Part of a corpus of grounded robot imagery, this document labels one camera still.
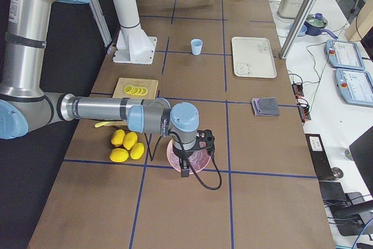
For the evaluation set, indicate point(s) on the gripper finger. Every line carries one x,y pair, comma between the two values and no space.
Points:
185,167

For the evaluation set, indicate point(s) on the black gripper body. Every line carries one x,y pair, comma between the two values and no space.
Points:
183,155

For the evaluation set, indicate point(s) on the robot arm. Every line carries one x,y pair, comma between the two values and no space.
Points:
25,107

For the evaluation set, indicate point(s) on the pile of ice cubes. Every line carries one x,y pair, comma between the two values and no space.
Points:
198,158

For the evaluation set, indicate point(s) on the light blue cup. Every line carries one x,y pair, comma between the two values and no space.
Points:
196,46

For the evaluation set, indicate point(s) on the pink bowl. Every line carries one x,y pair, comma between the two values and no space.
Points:
201,161

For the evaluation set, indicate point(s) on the whole lemon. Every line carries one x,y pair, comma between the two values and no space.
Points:
117,137
137,151
130,140
119,155

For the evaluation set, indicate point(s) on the wooden cutting board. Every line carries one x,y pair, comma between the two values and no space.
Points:
150,84

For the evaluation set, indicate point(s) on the lemon slices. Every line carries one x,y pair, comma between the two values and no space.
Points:
135,90

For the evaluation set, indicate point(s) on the cream toaster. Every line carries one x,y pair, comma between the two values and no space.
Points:
288,9

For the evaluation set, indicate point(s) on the cream bear tray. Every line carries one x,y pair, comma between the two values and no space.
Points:
253,58

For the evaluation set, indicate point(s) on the grey folded cloth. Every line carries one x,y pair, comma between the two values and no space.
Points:
265,106

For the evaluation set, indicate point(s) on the blue bowl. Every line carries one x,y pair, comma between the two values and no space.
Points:
302,31

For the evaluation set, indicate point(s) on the orange black terminal block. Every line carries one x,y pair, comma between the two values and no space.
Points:
298,90
303,109

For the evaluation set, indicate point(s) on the upper blue teach pendant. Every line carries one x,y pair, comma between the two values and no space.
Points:
344,54

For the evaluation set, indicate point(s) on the blue teach pendant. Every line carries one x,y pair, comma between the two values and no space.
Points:
344,54
355,86

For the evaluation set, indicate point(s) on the lower blue teach pendant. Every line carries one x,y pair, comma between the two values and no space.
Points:
355,86

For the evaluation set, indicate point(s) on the black monitor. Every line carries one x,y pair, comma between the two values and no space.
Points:
361,151

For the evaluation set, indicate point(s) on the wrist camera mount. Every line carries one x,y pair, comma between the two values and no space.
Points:
205,141

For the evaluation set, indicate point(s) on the aluminium frame post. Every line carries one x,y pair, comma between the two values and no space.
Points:
297,25

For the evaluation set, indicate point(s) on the white post base plate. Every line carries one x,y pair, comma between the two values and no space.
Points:
134,46

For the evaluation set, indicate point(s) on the purple handled saucepan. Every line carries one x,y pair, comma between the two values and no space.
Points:
316,25

